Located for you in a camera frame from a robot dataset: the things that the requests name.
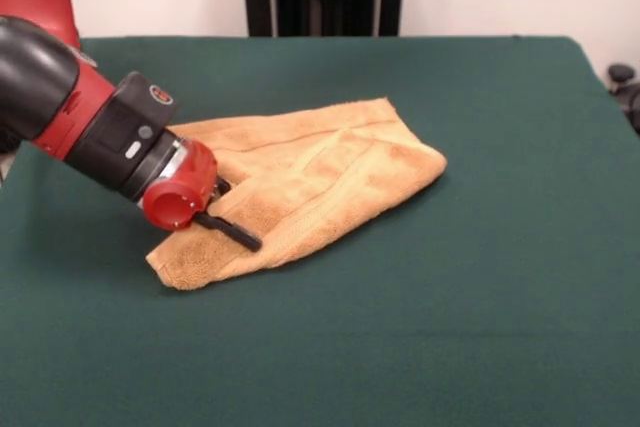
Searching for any office chair base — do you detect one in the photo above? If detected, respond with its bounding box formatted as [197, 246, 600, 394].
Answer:
[607, 63, 640, 136]

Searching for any dark green table cloth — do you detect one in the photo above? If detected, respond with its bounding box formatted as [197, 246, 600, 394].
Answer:
[0, 35, 640, 427]

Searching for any tan terry towel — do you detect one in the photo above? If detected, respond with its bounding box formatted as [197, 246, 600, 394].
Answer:
[145, 95, 449, 292]

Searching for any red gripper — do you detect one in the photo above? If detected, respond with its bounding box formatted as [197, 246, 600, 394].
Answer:
[141, 138, 263, 252]

